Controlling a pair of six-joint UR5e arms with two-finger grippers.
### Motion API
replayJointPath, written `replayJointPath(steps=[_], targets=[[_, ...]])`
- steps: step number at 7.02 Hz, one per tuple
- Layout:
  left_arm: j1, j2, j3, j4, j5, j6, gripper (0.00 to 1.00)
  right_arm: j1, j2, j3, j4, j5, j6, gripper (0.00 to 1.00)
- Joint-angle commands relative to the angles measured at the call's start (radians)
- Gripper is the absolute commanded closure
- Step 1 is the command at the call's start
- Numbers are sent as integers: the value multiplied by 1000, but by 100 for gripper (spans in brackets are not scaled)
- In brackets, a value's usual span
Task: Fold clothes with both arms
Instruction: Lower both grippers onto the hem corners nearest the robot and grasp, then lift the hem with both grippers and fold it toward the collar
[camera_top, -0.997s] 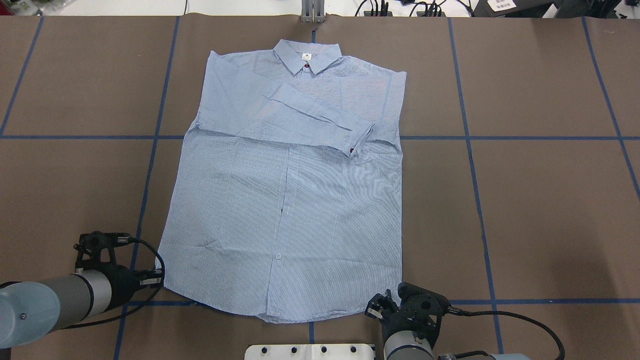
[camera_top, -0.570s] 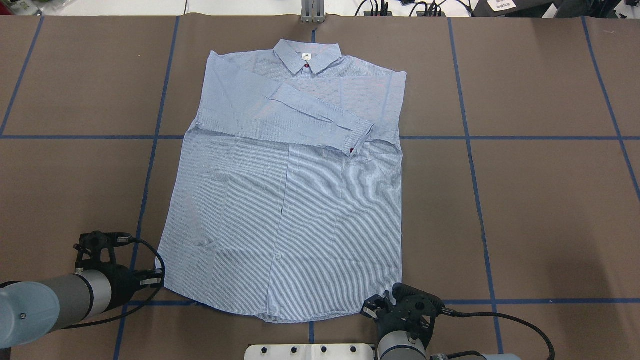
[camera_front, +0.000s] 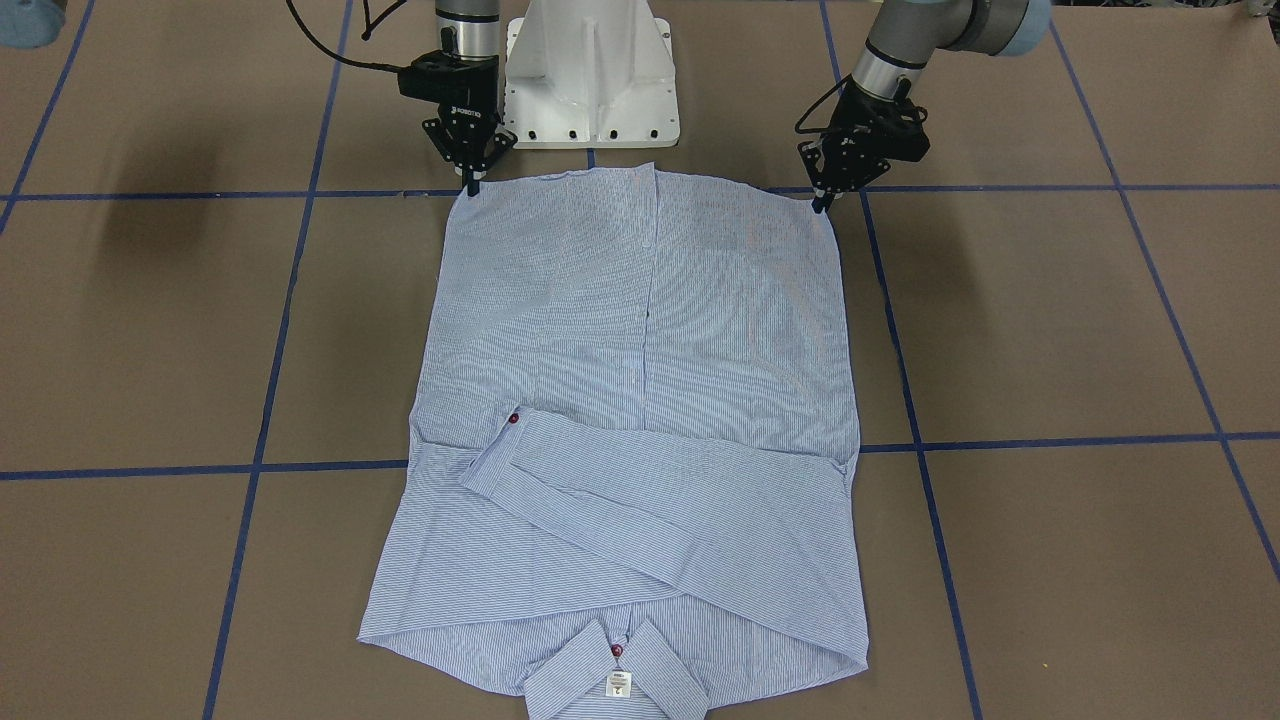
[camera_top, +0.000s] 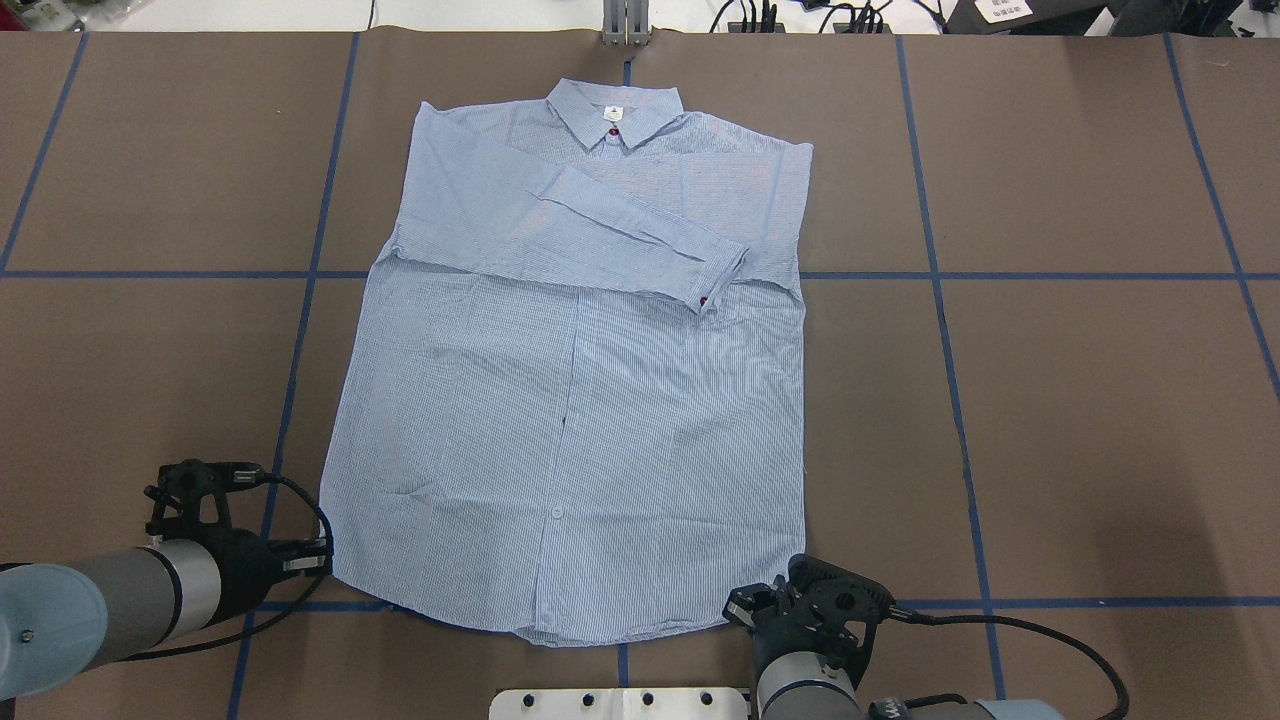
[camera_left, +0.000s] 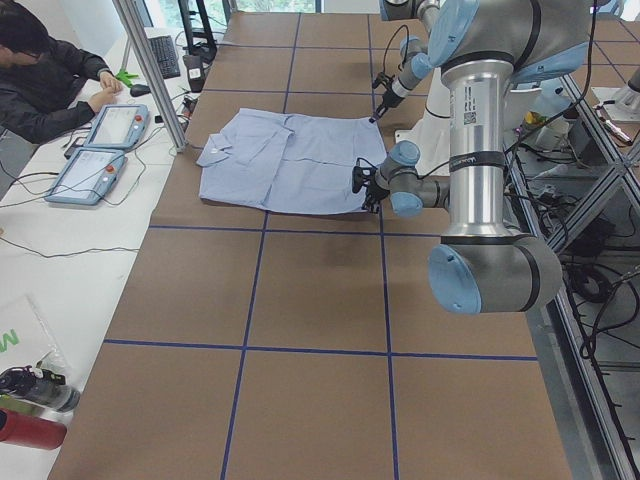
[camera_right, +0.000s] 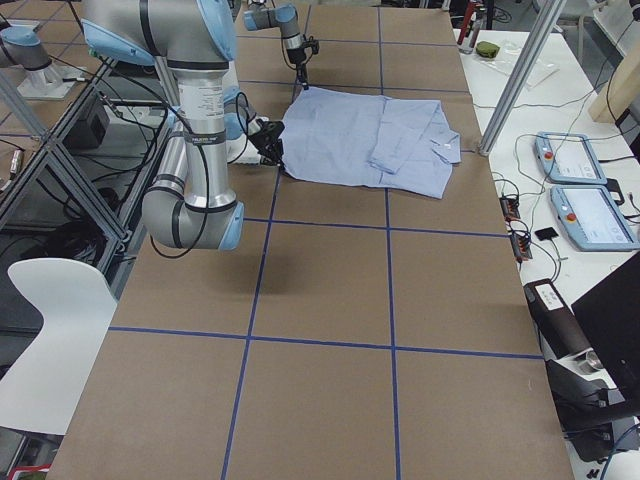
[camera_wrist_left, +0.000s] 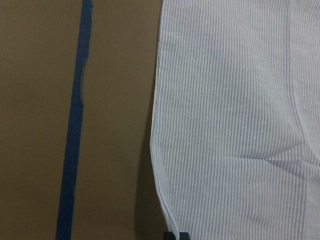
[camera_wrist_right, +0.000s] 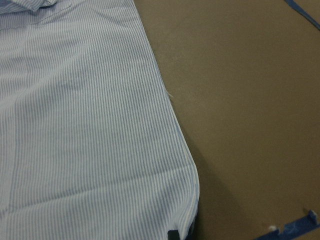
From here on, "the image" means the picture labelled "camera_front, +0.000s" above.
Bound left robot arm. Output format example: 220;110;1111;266
794;1;1052;214

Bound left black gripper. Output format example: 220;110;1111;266
796;85;931;215

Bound light blue striped shirt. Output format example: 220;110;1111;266
357;164;870;719

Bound brown paper table cover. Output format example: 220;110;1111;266
3;1;1277;719

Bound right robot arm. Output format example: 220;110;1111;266
396;1;517;197

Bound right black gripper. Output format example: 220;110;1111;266
398;53;518;197

